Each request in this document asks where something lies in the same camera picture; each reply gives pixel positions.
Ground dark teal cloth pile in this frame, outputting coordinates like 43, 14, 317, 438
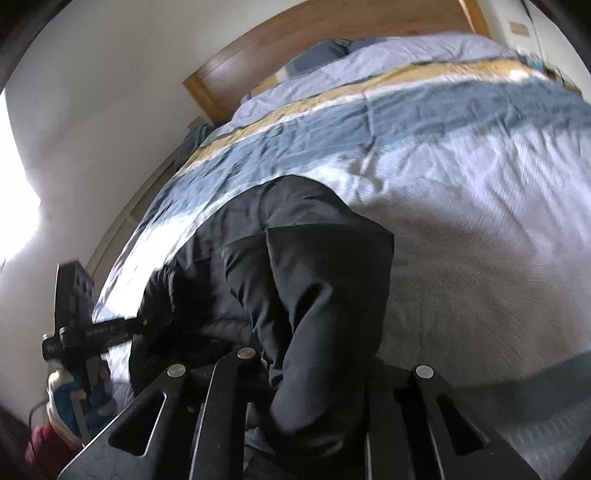
173, 124, 215, 171

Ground beige wall switch plate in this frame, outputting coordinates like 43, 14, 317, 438
508, 21, 530, 37

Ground gloved left hand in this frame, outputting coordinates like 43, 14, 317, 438
46, 360, 117, 450

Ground striped blue yellow duvet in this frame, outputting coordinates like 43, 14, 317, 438
93, 33, 590, 479

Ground striped pillow at headboard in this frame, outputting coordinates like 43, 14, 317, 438
240, 37, 386, 104

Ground wooden bed headboard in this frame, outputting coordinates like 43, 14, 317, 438
183, 0, 491, 126

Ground black puffer down jacket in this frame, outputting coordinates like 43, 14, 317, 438
129, 175, 394, 458

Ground small items on nightstand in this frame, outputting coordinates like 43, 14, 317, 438
521, 53, 582, 96

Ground bright window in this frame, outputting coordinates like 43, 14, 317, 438
0, 92, 41, 267

